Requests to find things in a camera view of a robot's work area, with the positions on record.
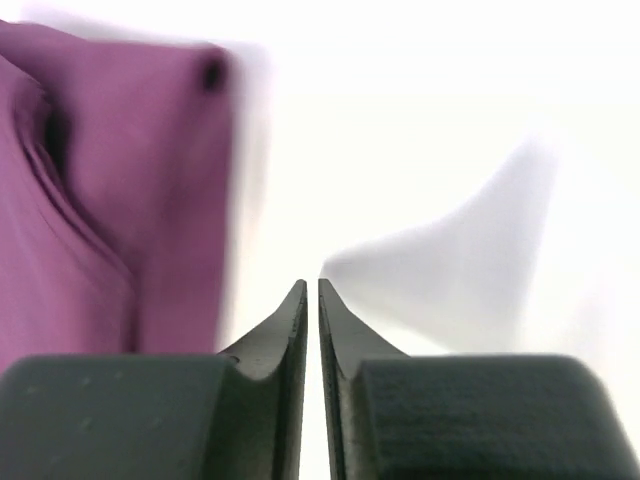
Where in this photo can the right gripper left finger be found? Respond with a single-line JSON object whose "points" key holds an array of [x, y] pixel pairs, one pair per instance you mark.
{"points": [[236, 414]]}

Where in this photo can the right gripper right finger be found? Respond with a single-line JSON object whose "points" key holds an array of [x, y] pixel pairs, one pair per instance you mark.
{"points": [[391, 415]]}

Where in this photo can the purple surgical drape cloth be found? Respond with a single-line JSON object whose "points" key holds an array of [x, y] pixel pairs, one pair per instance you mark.
{"points": [[115, 171]]}

